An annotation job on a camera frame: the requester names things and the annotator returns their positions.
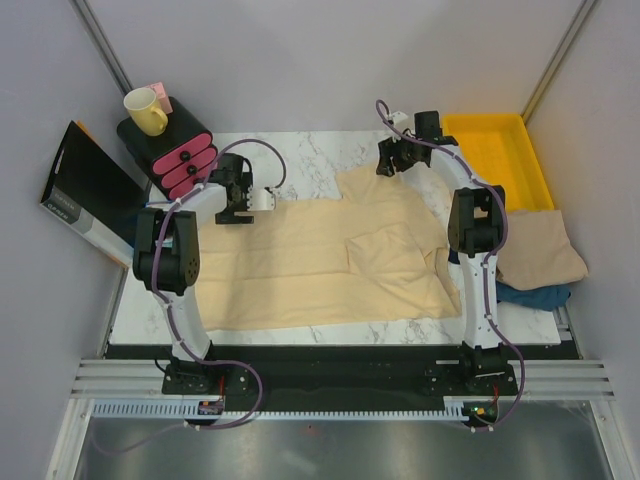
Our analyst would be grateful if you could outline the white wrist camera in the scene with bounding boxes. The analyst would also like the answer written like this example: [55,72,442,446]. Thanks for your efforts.
[387,111,410,131]
[247,188,276,212]

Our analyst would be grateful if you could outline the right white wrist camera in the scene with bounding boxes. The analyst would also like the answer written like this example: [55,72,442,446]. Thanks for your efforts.
[387,111,410,131]

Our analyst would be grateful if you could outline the purple cable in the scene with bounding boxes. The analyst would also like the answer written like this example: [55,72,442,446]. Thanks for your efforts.
[89,138,288,455]
[374,99,526,434]

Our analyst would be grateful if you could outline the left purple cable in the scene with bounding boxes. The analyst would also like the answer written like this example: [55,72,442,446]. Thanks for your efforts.
[89,138,288,455]

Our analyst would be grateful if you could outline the right corner aluminium post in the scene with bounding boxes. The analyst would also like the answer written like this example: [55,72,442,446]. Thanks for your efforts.
[521,0,601,125]

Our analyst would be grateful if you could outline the white cable duct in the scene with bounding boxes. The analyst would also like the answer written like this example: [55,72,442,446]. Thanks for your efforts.
[92,397,225,420]
[442,395,520,415]

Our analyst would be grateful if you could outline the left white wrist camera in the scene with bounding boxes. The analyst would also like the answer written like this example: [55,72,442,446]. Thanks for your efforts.
[247,188,276,212]

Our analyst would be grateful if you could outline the blue picture book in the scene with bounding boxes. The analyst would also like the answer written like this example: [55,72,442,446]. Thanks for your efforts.
[145,201,174,248]

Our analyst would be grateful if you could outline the left corner aluminium post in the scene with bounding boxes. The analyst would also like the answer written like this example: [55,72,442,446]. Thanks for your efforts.
[69,0,133,95]

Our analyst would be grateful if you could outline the black cardboard box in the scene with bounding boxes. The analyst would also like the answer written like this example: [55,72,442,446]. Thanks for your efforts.
[40,121,148,268]

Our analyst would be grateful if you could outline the folded navy t shirt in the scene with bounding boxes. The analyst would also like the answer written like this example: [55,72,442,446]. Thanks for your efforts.
[448,249,460,265]

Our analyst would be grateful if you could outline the corner aluminium post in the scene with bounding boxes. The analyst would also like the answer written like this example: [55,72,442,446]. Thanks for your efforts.
[69,0,133,95]
[521,0,601,125]

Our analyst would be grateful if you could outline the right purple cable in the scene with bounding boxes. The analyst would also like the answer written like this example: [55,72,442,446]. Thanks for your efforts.
[374,99,526,434]

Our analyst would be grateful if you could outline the yellow ceramic mug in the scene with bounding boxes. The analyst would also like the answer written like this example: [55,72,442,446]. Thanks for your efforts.
[123,87,168,137]

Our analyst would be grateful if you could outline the right white cable duct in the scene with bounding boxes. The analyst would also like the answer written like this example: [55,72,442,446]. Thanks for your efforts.
[442,395,520,415]

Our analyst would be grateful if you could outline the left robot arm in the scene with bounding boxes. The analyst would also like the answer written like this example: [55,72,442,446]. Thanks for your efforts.
[133,153,254,393]

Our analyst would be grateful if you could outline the yellow plastic bin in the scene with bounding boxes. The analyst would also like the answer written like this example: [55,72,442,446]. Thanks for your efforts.
[442,113,554,212]

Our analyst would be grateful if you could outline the left white cable duct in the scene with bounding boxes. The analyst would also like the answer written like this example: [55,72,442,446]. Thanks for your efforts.
[92,397,225,420]

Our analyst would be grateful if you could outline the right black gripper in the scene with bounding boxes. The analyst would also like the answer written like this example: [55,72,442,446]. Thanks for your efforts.
[376,130,418,178]

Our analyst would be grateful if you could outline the black pink drawer unit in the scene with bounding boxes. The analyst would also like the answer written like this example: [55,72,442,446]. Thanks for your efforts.
[117,96,218,200]

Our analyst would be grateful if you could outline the aluminium frame rail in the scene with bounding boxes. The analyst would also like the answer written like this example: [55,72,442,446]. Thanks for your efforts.
[71,360,614,401]

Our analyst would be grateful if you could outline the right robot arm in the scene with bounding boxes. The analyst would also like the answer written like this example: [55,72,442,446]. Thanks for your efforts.
[375,100,508,394]

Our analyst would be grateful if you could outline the folded blue t shirt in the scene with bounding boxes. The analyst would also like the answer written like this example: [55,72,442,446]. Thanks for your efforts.
[496,282,571,312]

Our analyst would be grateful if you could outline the cream yellow t shirt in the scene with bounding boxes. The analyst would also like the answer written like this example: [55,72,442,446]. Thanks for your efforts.
[196,166,462,331]

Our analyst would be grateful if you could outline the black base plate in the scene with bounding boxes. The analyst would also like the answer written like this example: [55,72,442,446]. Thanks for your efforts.
[162,345,518,413]

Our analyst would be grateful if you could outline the folded beige t shirt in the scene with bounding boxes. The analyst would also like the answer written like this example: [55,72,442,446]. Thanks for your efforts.
[497,210,588,291]

